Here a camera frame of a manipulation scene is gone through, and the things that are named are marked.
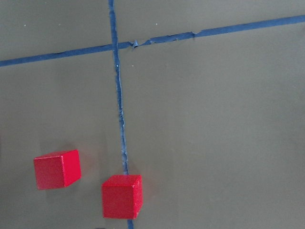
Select red block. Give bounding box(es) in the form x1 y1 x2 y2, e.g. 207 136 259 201
33 149 81 190
101 175 143 219

